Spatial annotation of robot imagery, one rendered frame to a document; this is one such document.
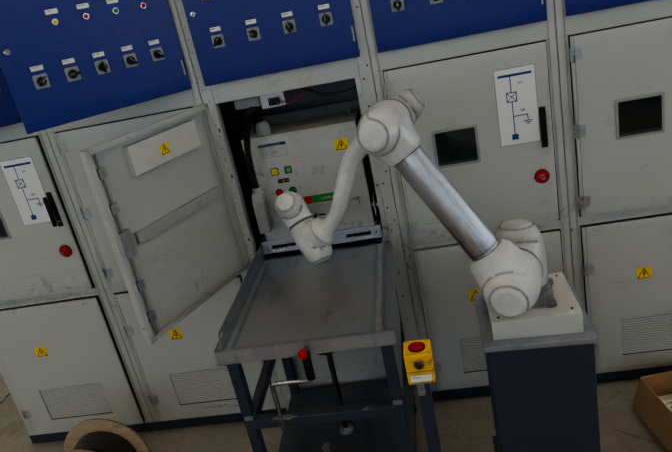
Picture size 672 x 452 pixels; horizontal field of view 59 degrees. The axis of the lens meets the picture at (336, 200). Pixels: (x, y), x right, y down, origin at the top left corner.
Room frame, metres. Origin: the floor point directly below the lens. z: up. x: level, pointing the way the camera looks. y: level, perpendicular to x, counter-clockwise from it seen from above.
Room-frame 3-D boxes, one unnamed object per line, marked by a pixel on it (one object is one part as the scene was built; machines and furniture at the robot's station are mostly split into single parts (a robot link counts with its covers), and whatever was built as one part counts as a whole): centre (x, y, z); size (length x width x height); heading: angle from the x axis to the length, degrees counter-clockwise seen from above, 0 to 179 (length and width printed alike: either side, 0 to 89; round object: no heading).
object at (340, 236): (2.43, 0.10, 0.89); 0.54 x 0.05 x 0.06; 81
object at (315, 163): (2.42, 0.10, 1.15); 0.48 x 0.01 x 0.48; 81
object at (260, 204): (2.38, 0.32, 1.09); 0.08 x 0.05 x 0.17; 171
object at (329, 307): (2.04, 0.16, 0.82); 0.68 x 0.62 x 0.06; 171
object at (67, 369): (3.20, 1.40, 1.12); 1.35 x 0.70 x 2.25; 171
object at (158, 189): (2.19, 0.62, 1.21); 0.63 x 0.07 x 0.74; 147
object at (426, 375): (1.46, -0.14, 0.85); 0.08 x 0.08 x 0.10; 81
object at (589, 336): (1.74, -0.57, 0.74); 0.35 x 0.35 x 0.02; 78
